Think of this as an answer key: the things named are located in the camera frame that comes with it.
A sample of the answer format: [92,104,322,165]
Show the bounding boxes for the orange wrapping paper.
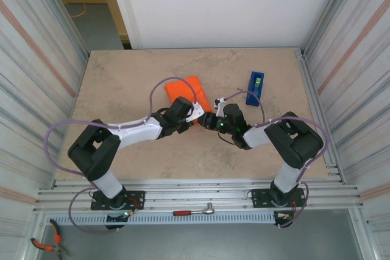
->
[163,76,213,127]

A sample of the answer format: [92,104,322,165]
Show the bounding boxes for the blue tape dispenser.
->
[245,71,265,107]

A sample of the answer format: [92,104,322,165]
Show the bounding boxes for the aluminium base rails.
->
[32,177,365,214]

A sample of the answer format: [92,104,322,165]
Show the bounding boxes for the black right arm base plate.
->
[251,188,306,209]

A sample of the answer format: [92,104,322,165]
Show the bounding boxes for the aluminium side rail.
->
[294,46,347,185]

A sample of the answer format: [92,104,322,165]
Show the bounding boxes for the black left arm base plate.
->
[90,190,146,211]

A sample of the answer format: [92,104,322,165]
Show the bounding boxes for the grey slotted cable duct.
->
[45,213,277,226]

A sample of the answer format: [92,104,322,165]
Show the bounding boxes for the red-handled ratchet wrench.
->
[172,202,216,217]

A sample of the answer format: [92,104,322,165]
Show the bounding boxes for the white door frame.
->
[106,0,144,50]

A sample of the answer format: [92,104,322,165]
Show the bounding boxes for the orange floor cable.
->
[70,3,88,19]

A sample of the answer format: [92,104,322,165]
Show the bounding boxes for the orange-handled pliers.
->
[31,219,73,258]

